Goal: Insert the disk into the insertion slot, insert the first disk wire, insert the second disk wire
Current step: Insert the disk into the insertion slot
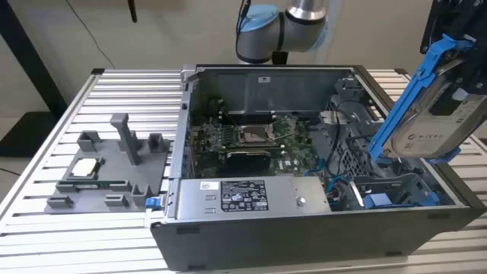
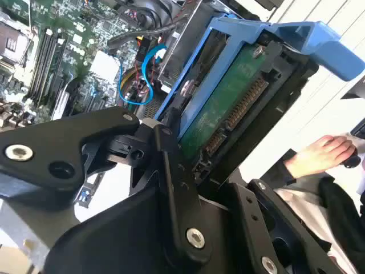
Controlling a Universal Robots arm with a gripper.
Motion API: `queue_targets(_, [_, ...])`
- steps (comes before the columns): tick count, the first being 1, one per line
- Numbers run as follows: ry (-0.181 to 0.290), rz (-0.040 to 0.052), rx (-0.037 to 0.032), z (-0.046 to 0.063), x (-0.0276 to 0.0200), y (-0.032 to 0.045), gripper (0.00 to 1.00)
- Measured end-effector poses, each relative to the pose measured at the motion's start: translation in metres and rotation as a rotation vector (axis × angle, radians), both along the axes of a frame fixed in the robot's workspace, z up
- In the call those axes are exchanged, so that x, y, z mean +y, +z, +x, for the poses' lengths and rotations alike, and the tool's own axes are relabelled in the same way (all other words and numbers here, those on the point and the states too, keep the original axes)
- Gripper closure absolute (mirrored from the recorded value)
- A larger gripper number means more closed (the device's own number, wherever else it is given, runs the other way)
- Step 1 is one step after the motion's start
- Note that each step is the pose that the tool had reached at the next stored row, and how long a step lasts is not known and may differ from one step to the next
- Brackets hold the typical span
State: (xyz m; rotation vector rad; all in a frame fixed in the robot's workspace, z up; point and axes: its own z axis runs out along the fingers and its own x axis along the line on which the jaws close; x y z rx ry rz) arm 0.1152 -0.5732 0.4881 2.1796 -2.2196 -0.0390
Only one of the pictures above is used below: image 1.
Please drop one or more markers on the black open PC case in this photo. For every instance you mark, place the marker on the black open PC case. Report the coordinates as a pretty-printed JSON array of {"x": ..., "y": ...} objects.
[{"x": 266, "y": 245}]

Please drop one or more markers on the CPU socket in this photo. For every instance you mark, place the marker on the CPU socket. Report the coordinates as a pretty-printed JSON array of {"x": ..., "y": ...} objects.
[{"x": 252, "y": 137}]

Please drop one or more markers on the grey metal inner housing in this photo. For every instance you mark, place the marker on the grey metal inner housing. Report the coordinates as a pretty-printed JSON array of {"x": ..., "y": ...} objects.
[{"x": 286, "y": 91}]

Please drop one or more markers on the perforated metal drive cage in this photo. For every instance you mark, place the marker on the perforated metal drive cage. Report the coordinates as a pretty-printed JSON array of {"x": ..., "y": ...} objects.
[{"x": 354, "y": 160}]

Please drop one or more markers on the black graphics card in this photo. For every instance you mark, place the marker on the black graphics card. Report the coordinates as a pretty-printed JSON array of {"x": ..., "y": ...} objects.
[{"x": 247, "y": 162}]

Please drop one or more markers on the blue disk carrier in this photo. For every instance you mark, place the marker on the blue disk carrier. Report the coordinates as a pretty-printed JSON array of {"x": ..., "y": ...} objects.
[{"x": 380, "y": 199}]

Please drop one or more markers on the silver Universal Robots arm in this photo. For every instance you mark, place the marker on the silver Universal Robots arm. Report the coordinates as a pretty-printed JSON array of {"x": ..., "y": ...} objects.
[{"x": 262, "y": 42}]

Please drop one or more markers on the black hanging stick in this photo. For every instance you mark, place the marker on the black hanging stick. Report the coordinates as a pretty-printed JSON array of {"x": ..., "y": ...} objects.
[{"x": 132, "y": 11}]

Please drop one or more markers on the grey parts rack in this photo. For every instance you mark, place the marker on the grey parts rack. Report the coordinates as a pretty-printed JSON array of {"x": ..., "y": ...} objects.
[{"x": 109, "y": 171}]

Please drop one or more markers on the silver power supply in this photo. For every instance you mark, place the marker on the silver power supply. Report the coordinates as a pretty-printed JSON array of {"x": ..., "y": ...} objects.
[{"x": 282, "y": 197}]

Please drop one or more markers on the green motherboard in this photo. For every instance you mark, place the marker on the green motherboard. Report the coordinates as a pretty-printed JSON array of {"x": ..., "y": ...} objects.
[{"x": 292, "y": 160}]

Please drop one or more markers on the thin metal locking lever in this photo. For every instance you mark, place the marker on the thin metal locking lever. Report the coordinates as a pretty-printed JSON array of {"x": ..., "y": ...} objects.
[{"x": 231, "y": 119}]

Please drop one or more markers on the green RAM stick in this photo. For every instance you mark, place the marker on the green RAM stick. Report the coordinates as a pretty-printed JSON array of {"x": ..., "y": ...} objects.
[{"x": 107, "y": 184}]

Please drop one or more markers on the silver CPU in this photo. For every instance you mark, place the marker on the silver CPU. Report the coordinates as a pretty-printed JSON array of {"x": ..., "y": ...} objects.
[{"x": 84, "y": 168}]

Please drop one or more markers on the hard disk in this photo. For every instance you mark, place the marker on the hard disk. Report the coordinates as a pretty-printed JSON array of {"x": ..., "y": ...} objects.
[{"x": 426, "y": 134}]

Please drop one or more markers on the blue plug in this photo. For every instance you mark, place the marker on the blue plug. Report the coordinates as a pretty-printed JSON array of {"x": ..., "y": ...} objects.
[{"x": 152, "y": 202}]

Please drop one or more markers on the black stand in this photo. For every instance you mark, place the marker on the black stand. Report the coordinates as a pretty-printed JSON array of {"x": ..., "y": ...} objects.
[{"x": 23, "y": 57}]

